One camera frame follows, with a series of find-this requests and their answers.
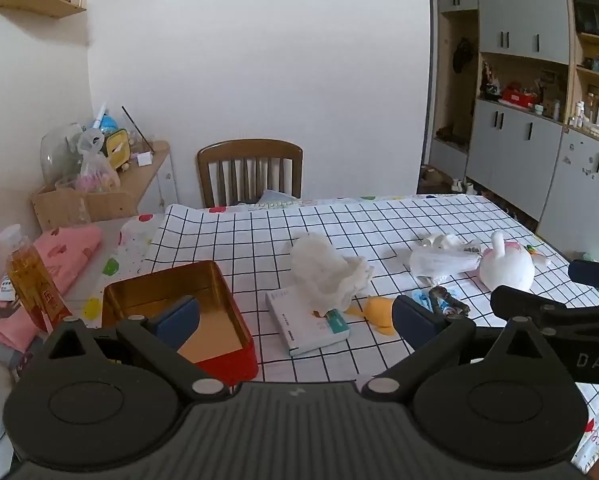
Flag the checkered tablecloth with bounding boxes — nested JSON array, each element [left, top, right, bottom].
[[143, 193, 599, 476]]

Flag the clear glass bowl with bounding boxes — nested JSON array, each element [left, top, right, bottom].
[[40, 122, 83, 185]]

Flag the clear white plastic bag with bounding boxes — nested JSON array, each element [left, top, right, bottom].
[[409, 247, 481, 286]]

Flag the yellow alarm clock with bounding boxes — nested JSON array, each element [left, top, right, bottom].
[[105, 129, 131, 170]]

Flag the white bunny plush toy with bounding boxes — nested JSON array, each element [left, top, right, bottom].
[[478, 231, 535, 292]]

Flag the grey white wall cabinet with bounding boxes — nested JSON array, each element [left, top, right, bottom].
[[427, 0, 599, 261]]

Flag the polka dot cloth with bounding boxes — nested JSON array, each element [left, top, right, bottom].
[[81, 214, 165, 327]]

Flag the yellow plush toy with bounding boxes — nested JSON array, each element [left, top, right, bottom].
[[345, 297, 397, 336]]

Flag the plastic bag of candies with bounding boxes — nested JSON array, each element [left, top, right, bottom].
[[75, 129, 120, 193]]

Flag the cardboard box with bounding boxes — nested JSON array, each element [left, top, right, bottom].
[[31, 188, 139, 231]]

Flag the orange drink bottle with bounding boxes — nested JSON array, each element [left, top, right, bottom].
[[0, 224, 72, 334]]

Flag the wooden side cabinet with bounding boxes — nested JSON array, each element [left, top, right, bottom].
[[113, 141, 179, 219]]

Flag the blue seat cushion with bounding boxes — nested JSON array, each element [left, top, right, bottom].
[[257, 190, 299, 206]]

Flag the blue child face mask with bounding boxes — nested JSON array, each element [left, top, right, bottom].
[[412, 287, 443, 314]]

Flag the red gold metal tin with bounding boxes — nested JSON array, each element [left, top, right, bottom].
[[102, 260, 258, 387]]

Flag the wooden chair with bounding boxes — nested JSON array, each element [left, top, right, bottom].
[[196, 139, 304, 208]]

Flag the brown hair scrunchie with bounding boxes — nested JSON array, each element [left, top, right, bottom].
[[429, 286, 470, 318]]

